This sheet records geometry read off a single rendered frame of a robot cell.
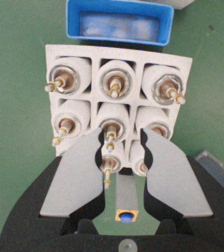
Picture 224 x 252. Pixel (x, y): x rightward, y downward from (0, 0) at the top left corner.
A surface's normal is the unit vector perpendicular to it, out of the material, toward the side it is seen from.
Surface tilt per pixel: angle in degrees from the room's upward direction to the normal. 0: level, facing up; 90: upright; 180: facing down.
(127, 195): 90
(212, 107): 0
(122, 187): 90
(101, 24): 0
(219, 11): 0
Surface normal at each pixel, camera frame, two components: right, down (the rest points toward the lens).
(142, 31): -0.04, 0.47
